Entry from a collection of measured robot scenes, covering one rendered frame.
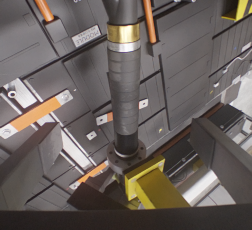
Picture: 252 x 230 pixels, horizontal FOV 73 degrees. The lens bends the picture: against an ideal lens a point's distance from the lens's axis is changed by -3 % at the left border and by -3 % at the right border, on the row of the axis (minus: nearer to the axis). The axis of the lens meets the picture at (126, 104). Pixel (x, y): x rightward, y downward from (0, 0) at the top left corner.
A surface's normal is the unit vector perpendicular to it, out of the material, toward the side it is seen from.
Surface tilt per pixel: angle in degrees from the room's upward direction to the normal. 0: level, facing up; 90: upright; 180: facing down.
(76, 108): 0
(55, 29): 0
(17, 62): 0
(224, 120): 90
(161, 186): 90
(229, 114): 90
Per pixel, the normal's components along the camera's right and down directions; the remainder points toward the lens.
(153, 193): -0.02, -0.79
